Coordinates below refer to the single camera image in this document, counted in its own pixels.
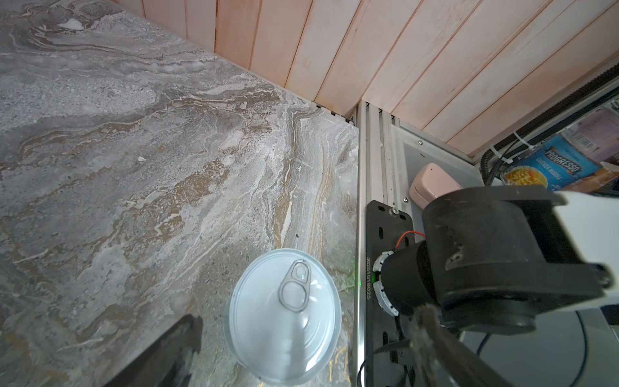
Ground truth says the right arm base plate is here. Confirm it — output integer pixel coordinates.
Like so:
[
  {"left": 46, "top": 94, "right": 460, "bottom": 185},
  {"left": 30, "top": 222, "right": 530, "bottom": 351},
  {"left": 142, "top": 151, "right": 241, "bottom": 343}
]
[{"left": 358, "top": 200, "right": 425, "bottom": 386}]

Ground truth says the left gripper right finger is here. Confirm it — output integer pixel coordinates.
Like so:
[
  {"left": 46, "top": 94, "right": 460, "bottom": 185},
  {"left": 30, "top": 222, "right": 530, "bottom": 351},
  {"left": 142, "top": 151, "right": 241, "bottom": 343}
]
[{"left": 410, "top": 305, "right": 510, "bottom": 386}]

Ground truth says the blue Progresso soup package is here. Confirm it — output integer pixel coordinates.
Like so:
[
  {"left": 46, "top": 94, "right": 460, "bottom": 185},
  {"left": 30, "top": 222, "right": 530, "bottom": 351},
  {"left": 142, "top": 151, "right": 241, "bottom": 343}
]
[{"left": 501, "top": 134, "right": 601, "bottom": 191}]

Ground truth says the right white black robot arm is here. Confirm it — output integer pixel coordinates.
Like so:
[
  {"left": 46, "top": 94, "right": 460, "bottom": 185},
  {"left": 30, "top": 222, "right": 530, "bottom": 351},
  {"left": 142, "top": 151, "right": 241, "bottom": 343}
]
[{"left": 365, "top": 185, "right": 618, "bottom": 335}]

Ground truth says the pink plastic case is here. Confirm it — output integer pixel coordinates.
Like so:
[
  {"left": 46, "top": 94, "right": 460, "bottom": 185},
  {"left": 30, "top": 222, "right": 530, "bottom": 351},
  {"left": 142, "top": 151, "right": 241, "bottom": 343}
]
[{"left": 409, "top": 163, "right": 463, "bottom": 210}]

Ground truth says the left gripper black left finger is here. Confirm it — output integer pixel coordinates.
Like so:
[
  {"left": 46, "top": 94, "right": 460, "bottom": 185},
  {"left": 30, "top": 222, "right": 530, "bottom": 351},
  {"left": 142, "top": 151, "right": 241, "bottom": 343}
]
[{"left": 106, "top": 314, "right": 203, "bottom": 386}]

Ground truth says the teal label pull-tab can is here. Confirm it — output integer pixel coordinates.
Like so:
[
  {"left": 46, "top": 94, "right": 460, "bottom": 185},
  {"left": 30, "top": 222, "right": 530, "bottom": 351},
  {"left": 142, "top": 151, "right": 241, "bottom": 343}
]
[{"left": 225, "top": 248, "right": 342, "bottom": 386}]

